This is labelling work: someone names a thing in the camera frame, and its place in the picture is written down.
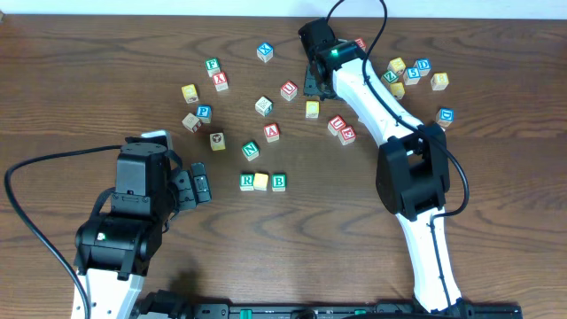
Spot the green R block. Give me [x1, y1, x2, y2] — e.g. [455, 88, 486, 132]
[239, 174, 254, 191]

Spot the yellow O block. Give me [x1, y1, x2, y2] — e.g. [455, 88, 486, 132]
[253, 173, 269, 191]

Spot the green B block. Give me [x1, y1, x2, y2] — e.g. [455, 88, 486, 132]
[271, 174, 287, 192]

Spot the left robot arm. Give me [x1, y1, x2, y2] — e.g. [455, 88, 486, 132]
[71, 130, 212, 319]

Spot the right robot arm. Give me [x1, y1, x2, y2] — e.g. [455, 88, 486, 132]
[299, 18, 462, 313]

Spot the yellow block centre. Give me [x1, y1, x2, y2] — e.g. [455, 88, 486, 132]
[306, 101, 320, 119]

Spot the red U block upper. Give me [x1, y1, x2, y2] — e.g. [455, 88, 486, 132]
[280, 81, 298, 101]

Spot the red u block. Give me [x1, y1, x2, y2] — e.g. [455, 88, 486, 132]
[280, 81, 298, 101]
[328, 115, 346, 136]

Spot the red U block lower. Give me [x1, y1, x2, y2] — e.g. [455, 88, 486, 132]
[328, 115, 346, 136]

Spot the red H block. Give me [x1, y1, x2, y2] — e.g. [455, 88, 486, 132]
[354, 38, 367, 51]

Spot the yellow picture block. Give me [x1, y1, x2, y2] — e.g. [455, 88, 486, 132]
[210, 133, 226, 151]

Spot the plain wood green-sided block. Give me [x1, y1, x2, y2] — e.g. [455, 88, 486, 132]
[255, 96, 273, 117]

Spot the blue X block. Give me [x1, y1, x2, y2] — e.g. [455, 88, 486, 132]
[256, 43, 274, 63]

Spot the red E block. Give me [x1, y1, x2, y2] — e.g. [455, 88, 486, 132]
[338, 126, 356, 145]

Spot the plain wood red-sided block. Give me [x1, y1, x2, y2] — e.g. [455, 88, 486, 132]
[182, 113, 202, 133]

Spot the red A block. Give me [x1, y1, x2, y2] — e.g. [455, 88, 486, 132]
[263, 123, 280, 143]

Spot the green Z block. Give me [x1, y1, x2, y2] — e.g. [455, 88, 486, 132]
[381, 70, 399, 87]

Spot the green N block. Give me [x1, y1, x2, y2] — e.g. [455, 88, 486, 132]
[242, 141, 260, 161]

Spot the yellow block top right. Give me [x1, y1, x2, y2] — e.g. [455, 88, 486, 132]
[387, 58, 406, 75]

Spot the yellow block below Z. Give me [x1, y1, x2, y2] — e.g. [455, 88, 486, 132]
[389, 82, 406, 100]

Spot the blue P block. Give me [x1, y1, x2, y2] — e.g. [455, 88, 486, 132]
[195, 105, 212, 123]

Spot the blue 5 block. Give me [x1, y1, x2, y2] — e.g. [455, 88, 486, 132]
[402, 67, 421, 86]

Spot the yellow block far left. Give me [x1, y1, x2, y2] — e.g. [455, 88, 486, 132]
[182, 84, 198, 104]

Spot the blue D block upper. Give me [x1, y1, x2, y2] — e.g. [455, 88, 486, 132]
[414, 58, 431, 77]

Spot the blue d block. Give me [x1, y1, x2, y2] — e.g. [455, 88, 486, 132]
[414, 58, 431, 77]
[435, 108, 454, 128]

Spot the green F block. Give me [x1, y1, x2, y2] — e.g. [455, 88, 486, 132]
[205, 58, 221, 77]

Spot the yellow 8 block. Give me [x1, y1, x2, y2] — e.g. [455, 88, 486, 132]
[431, 73, 449, 91]

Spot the blue D block lower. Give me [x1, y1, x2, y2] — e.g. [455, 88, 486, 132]
[435, 108, 454, 128]

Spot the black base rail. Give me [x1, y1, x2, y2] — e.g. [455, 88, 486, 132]
[130, 291, 524, 319]

